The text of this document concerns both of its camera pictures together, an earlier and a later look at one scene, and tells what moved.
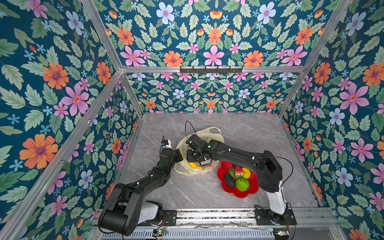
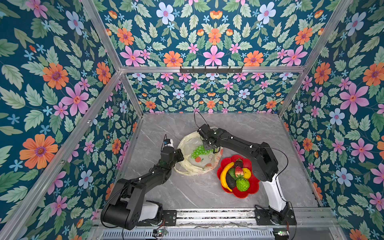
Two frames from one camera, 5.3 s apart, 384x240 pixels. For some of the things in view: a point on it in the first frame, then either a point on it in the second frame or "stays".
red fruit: (238, 171) stays
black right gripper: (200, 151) -> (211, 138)
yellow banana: (194, 166) -> (223, 176)
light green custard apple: (242, 184) stays
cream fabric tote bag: (205, 134) stays
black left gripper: (176, 153) stays
